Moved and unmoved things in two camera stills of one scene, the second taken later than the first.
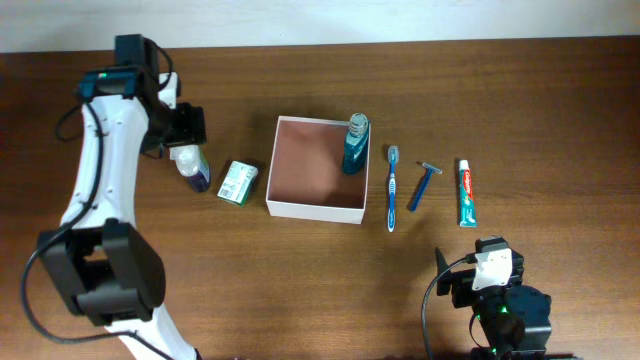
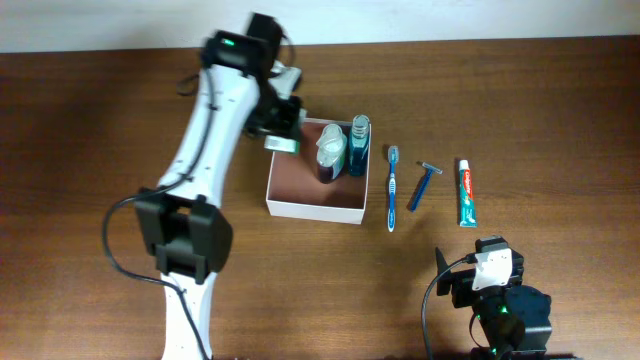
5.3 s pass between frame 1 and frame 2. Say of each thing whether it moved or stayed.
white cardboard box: stayed
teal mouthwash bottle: stayed
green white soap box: moved
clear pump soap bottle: moved
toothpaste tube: stayed
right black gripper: stayed
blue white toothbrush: stayed
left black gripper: moved
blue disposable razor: stayed
